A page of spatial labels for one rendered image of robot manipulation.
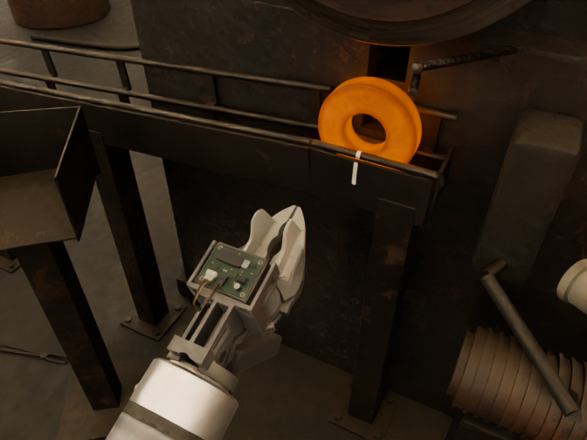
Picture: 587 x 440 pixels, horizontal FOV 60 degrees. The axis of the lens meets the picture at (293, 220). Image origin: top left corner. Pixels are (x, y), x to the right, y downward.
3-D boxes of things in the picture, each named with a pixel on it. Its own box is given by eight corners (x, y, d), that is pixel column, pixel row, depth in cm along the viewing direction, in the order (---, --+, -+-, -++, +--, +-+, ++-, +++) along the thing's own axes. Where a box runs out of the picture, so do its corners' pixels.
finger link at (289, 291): (315, 253, 54) (279, 326, 51) (317, 260, 56) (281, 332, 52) (276, 239, 56) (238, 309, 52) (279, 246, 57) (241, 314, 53)
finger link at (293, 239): (318, 191, 53) (279, 264, 49) (323, 221, 58) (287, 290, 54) (291, 182, 54) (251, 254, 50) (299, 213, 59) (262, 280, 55)
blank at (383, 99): (318, 74, 77) (308, 83, 74) (421, 75, 69) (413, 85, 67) (332, 163, 85) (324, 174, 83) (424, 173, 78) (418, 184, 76)
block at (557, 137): (481, 231, 85) (523, 100, 69) (531, 246, 82) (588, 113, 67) (466, 273, 78) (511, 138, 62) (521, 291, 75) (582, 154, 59)
